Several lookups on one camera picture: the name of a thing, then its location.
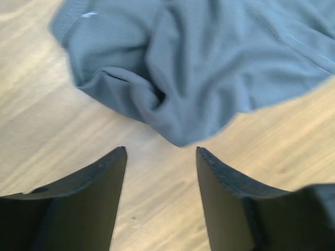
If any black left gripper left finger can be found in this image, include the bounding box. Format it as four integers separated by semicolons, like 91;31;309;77
1;146;127;251

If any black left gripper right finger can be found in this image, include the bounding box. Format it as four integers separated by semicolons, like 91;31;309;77
196;147;334;251

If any grey t shirt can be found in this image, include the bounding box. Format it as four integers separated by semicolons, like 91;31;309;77
51;1;334;146

